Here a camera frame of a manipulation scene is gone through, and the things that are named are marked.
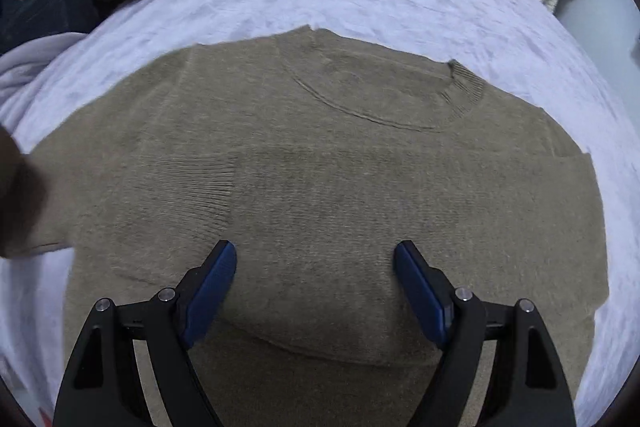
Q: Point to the olive knit sweater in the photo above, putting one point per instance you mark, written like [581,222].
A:
[320,187]

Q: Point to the dark blue jeans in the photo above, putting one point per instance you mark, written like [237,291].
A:
[45,12]

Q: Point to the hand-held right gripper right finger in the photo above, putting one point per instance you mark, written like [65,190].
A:
[417,292]

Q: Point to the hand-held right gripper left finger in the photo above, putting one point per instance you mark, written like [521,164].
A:
[212,292]

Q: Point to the light grey cloth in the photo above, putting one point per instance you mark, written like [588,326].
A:
[25,67]

